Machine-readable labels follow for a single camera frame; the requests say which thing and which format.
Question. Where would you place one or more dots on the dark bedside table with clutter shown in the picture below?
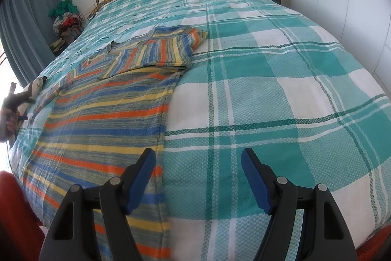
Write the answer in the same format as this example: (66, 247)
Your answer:
(65, 41)

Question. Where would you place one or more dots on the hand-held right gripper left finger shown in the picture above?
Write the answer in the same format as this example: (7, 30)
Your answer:
(139, 184)

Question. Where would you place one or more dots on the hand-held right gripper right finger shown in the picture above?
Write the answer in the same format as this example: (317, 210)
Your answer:
(258, 184)

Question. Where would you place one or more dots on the yellow patterned bed sheet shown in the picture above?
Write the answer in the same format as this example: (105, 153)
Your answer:
(107, 1)

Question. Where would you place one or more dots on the patterned beige pillow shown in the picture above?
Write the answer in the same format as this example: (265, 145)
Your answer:
(38, 85)

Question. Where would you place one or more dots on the pile of colourful clothes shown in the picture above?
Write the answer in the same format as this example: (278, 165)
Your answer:
(65, 16)

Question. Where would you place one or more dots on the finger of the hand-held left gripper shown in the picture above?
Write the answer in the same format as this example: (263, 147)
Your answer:
(18, 98)
(22, 118)

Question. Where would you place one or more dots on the striped knit sweater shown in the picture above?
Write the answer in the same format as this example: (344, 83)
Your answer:
(107, 126)

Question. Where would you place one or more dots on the blue curtain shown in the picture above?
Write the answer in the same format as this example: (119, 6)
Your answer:
(27, 19)

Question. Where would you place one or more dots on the teal checked blanket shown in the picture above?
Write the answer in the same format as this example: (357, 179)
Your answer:
(259, 80)

